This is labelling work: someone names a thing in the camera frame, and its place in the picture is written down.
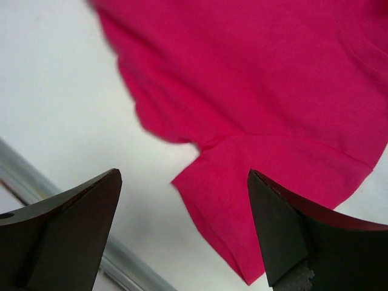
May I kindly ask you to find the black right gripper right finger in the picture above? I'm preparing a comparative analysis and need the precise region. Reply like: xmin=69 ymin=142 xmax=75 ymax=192
xmin=247 ymin=170 xmax=387 ymax=290

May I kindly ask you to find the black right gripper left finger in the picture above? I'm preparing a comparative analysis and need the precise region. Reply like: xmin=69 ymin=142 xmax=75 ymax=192
xmin=1 ymin=169 xmax=122 ymax=290

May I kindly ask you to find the red t shirt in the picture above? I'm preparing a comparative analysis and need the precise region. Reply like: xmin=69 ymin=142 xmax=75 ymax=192
xmin=91 ymin=1 xmax=387 ymax=284

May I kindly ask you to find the aluminium table rail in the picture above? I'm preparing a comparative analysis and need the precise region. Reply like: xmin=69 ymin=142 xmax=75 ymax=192
xmin=1 ymin=142 xmax=172 ymax=290

